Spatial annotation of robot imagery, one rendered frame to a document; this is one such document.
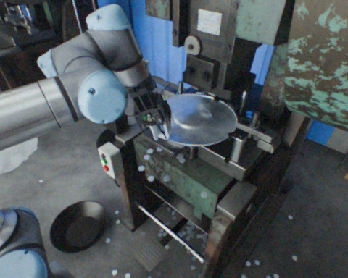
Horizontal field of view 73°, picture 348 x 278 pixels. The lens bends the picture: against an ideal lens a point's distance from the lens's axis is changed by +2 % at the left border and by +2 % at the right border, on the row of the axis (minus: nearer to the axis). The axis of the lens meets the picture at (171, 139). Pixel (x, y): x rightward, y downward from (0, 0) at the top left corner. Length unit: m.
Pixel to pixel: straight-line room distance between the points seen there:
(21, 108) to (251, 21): 0.47
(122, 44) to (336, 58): 0.36
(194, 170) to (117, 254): 0.74
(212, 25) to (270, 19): 0.18
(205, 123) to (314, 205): 1.11
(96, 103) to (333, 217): 1.55
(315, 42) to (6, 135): 0.38
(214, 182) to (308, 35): 0.56
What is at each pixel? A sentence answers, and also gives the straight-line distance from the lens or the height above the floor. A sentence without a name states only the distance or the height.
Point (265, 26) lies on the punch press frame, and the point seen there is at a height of 1.09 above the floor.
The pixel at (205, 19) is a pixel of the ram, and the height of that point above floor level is 1.07.
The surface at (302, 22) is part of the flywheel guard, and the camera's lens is 0.29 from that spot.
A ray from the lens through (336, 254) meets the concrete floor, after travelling 1.59.
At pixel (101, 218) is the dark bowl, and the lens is 1.46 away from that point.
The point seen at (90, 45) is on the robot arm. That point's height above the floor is 1.08.
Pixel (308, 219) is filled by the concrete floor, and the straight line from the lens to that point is 1.63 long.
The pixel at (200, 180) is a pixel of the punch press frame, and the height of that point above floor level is 0.64.
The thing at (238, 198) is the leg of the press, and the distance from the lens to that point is 0.75.
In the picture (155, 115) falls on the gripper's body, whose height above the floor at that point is 0.91.
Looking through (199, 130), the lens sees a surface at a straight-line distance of 0.73.
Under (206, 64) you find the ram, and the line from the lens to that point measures 0.69.
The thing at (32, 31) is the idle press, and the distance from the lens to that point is 2.08.
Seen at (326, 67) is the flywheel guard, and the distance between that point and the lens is 0.32.
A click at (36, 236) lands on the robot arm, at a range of 0.76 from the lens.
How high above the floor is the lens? 1.24
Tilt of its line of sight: 41 degrees down
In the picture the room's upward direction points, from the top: straight up
